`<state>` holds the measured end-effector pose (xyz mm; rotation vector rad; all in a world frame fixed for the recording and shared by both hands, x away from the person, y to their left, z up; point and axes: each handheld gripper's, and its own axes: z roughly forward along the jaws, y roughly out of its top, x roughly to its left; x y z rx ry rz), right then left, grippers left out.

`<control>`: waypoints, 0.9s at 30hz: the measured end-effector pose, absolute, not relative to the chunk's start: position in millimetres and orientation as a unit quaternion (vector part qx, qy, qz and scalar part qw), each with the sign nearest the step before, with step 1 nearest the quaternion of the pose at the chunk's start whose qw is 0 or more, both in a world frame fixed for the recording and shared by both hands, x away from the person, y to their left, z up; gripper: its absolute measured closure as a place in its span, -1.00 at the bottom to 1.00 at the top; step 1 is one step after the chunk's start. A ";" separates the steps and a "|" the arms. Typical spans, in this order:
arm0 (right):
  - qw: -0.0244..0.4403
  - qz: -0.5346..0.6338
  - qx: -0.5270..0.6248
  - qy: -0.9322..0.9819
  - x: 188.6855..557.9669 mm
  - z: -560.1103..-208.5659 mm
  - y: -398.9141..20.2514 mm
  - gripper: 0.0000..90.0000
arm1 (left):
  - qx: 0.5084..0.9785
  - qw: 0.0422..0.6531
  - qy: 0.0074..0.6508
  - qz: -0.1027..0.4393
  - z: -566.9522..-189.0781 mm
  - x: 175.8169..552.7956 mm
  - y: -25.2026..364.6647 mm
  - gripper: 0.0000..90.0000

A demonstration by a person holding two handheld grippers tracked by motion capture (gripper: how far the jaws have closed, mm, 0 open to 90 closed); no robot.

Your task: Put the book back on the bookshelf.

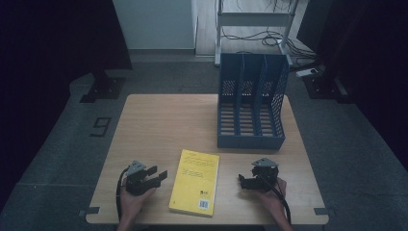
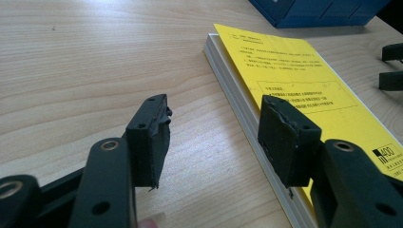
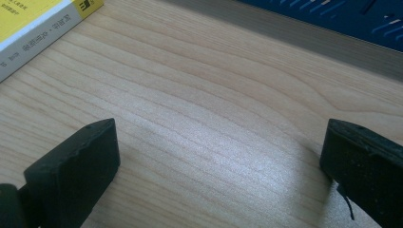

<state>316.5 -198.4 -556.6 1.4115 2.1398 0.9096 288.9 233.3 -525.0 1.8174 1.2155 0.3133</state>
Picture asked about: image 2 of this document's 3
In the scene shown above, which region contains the blue plastic file rack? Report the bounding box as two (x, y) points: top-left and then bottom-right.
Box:
(247, 0), (393, 29)

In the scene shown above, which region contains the book with yellow band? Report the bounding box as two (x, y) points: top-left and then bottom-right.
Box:
(202, 23), (403, 228)

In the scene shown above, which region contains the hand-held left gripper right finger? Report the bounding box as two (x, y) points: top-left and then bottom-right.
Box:
(258, 94), (323, 188)

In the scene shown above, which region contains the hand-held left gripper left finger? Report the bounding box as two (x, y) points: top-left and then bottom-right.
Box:
(125, 93), (174, 191)

